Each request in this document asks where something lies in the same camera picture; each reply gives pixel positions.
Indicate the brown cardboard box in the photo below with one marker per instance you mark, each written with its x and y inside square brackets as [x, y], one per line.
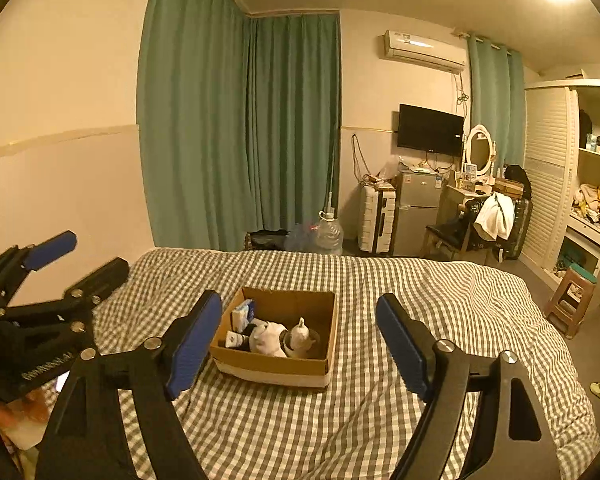
[275, 372]

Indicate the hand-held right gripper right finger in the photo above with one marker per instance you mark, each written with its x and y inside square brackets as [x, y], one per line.
[402, 350]

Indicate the black floor bag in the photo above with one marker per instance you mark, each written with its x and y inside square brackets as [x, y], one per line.
[267, 240]

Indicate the blue plastic bag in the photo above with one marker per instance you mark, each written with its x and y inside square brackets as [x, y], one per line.
[300, 239]

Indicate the white dressing table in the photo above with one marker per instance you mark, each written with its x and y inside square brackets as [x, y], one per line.
[452, 200]

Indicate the white louvred wardrobe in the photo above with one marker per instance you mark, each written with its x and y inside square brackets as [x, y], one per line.
[547, 180]

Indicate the clear plastic bag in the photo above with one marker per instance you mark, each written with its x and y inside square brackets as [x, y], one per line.
[389, 167]

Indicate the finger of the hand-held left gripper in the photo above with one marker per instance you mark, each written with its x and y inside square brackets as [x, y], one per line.
[50, 250]
[97, 277]

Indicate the white air conditioner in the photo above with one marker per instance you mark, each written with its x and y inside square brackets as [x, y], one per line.
[420, 50]

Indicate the white oval mirror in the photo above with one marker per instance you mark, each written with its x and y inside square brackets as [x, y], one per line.
[480, 150]

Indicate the dark chair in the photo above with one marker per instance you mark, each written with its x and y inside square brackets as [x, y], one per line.
[445, 235]

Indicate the white garment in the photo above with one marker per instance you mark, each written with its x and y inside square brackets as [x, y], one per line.
[492, 217]

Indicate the green white checked blanket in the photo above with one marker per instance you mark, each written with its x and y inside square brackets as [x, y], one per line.
[305, 435]

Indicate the wide green curtain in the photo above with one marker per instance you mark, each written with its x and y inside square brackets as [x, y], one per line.
[190, 110]
[295, 125]

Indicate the grey small fridge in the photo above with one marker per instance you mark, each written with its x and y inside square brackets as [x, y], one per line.
[415, 215]

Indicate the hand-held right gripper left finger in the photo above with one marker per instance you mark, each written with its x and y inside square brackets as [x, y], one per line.
[195, 345]

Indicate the orange white cloth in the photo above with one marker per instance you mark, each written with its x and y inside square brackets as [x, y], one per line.
[22, 420]

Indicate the clear water jug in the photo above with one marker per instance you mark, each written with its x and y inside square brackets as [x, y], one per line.
[329, 235]

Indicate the white suitcase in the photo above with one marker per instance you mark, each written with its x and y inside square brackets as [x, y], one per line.
[375, 220]

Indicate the black wall television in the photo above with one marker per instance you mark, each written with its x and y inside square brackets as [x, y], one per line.
[430, 127]

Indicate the brown plastic stool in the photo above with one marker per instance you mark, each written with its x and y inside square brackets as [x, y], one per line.
[570, 300]

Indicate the black white tube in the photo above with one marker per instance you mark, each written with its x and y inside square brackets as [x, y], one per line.
[234, 340]

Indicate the white pole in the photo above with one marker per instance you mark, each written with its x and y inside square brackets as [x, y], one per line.
[333, 180]

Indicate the blue white tissue packet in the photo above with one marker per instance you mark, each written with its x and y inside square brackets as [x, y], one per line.
[241, 316]

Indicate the white sock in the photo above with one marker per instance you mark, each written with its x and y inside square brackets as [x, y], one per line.
[300, 335]
[270, 337]

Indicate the narrow green curtain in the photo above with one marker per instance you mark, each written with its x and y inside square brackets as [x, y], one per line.
[495, 105]

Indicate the pile of clothes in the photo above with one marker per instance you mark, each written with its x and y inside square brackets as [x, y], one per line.
[592, 202]

